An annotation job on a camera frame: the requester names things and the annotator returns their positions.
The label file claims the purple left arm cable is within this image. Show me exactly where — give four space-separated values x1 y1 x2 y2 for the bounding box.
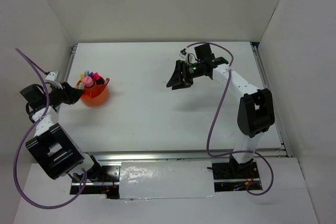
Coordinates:
13 48 87 209

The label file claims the yellow highlighter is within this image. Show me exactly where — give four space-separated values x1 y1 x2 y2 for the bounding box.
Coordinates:
80 72 86 81

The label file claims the white and yellow eraser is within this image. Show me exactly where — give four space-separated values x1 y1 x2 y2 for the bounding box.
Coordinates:
78 83 85 90

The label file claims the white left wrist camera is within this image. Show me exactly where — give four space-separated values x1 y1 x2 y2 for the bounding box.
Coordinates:
45 71 62 89

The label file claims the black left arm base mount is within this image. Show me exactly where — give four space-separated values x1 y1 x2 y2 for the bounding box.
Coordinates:
87 155 119 184

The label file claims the pink highlighter black cap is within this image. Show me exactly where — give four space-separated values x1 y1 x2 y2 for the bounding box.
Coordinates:
92 72 105 85

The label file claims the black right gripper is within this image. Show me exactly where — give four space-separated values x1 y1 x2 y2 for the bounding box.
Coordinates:
166 59 204 90

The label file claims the purple marker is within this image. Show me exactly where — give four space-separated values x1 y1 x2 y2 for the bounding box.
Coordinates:
89 72 95 79

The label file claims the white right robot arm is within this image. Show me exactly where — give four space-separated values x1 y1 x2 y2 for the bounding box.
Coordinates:
166 42 275 178

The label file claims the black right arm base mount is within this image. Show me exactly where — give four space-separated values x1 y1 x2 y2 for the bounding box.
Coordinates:
207 155 259 180

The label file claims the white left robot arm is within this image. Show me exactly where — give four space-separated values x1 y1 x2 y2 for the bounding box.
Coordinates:
20 82 104 182

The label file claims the orange round organizer container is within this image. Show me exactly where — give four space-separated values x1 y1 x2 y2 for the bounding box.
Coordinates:
76 79 109 106

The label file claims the aluminium right side rail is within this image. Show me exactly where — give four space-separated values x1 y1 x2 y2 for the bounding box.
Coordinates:
250 41 293 158

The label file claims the pink eraser in container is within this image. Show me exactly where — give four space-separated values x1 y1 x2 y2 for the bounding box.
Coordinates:
82 76 94 88

